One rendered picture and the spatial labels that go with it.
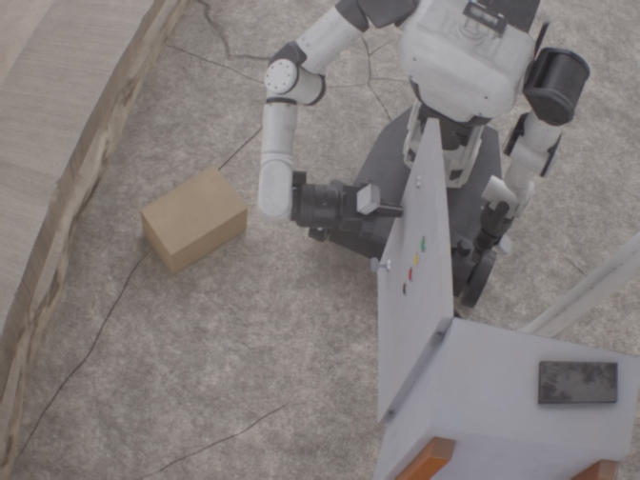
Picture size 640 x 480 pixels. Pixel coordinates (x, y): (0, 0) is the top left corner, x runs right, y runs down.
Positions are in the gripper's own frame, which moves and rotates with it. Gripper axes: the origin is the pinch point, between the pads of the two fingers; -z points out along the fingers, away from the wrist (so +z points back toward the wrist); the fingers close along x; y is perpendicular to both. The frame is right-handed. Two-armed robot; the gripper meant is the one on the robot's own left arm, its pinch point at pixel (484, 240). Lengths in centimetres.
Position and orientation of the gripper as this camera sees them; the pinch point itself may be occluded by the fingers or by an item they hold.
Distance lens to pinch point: 238.2
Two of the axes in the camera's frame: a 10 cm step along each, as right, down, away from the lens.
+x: -4.8, 7.4, -4.7
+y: 8.7, 4.8, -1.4
